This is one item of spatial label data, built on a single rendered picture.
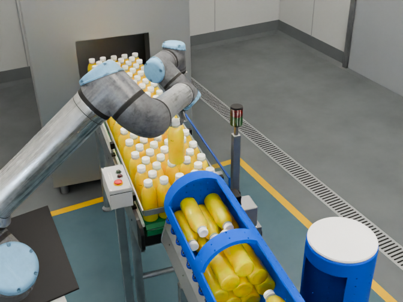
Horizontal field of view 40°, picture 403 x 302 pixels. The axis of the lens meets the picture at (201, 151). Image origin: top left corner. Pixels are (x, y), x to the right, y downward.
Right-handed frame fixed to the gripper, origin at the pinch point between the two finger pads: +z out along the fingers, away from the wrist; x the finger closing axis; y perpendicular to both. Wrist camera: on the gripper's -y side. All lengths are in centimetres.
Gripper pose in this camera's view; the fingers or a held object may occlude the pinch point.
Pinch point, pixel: (175, 122)
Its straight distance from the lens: 239.9
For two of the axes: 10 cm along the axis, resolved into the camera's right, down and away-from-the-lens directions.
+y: 3.1, 5.1, -8.0
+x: 9.5, -1.7, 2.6
